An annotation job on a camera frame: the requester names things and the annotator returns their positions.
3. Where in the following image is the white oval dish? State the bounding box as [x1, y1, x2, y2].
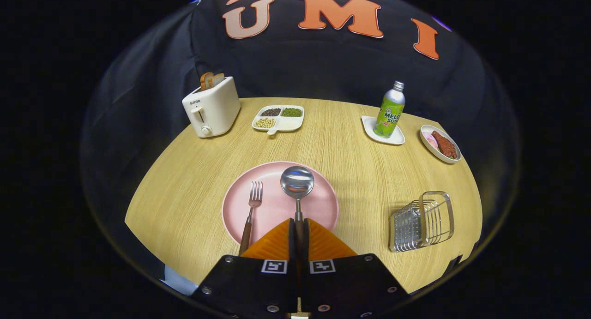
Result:
[419, 124, 462, 164]

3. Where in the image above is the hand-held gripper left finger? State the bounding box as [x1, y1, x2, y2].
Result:
[190, 217, 296, 319]

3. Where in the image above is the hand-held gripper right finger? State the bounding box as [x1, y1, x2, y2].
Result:
[302, 217, 410, 319]

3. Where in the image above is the pink round plate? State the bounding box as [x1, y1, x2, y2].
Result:
[222, 161, 339, 246]

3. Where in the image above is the spoon with wooden handle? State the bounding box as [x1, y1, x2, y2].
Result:
[280, 166, 315, 264]

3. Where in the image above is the white square coaster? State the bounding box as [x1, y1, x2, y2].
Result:
[361, 115, 405, 146]

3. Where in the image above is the red-brown meat piece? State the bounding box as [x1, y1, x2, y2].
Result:
[431, 131, 458, 160]

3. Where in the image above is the green soda bottle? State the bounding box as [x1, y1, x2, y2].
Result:
[374, 80, 406, 138]

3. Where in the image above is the metal wire basket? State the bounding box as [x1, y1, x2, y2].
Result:
[389, 191, 455, 253]

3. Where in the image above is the fork with wooden handle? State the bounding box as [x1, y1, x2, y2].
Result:
[239, 181, 264, 256]

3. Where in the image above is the white toaster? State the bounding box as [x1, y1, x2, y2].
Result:
[182, 76, 241, 138]

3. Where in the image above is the white divided tray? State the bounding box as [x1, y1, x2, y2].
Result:
[252, 105, 305, 135]

